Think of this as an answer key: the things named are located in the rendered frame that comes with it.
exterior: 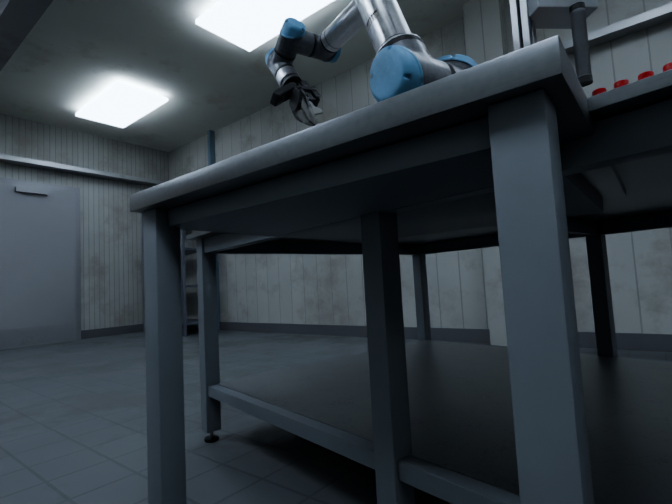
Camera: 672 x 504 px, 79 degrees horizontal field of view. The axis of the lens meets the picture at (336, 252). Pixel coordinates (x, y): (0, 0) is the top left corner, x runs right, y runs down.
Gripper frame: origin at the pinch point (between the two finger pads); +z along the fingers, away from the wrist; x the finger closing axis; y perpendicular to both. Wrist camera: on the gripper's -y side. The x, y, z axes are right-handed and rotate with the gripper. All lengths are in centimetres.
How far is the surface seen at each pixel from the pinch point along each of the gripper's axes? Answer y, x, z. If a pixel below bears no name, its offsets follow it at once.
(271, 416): -26, 56, 69
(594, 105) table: -12, -56, 67
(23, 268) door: -99, 475, -297
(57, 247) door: -59, 472, -322
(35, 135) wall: -60, 389, -453
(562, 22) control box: 52, -52, 20
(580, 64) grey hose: 44, -49, 36
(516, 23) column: 40, -47, 16
